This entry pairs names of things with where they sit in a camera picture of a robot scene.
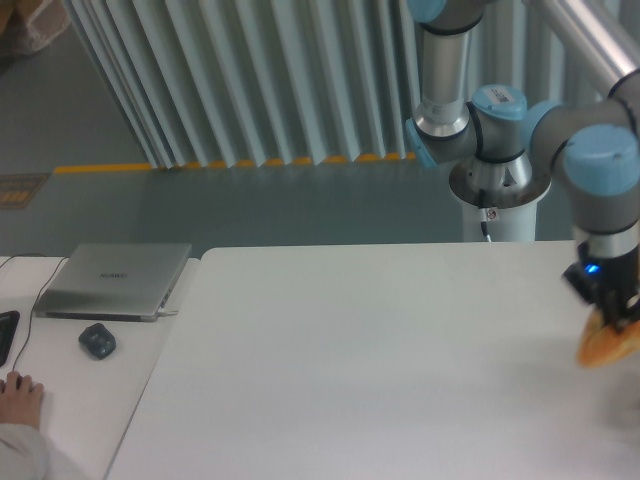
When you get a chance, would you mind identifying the orange triangular bread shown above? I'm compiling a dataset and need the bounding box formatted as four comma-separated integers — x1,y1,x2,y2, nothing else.
576,310,639,368

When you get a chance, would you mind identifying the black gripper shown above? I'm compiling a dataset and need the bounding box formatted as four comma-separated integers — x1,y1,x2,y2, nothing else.
562,242,640,333

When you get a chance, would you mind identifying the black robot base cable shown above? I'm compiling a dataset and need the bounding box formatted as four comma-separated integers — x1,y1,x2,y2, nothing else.
476,187,494,244

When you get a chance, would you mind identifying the white sleeved forearm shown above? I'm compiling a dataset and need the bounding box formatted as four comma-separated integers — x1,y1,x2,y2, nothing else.
1,424,82,479

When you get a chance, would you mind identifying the clear plastic bag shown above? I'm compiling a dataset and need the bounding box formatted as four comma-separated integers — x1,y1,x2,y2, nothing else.
1,0,70,58

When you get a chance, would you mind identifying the black computer mouse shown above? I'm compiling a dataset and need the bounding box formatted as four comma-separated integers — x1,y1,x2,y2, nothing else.
1,371,31,396

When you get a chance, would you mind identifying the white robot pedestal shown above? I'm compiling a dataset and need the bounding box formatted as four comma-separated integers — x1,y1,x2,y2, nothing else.
449,153,551,243

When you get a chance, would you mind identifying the black keyboard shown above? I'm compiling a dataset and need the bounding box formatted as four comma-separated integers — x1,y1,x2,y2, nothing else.
0,310,20,367

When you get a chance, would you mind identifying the white folding partition screen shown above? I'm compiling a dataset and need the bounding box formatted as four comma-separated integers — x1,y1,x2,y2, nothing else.
63,0,621,170

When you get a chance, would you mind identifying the silver usb plug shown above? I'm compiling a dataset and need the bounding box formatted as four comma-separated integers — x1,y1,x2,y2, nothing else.
158,310,179,318

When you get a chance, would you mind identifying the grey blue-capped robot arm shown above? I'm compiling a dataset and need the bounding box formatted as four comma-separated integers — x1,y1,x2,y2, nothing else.
406,1,639,332

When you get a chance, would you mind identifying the silver closed laptop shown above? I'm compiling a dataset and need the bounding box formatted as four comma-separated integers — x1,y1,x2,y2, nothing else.
34,243,192,322

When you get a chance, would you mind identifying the black mouse cable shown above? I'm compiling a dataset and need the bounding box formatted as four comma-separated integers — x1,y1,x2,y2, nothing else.
0,253,69,374

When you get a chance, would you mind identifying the person's hand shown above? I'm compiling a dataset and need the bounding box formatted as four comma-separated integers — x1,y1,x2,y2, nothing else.
1,375,44,431

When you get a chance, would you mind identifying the dark earbuds case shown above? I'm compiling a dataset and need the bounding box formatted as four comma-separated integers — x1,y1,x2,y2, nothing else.
78,323,117,360

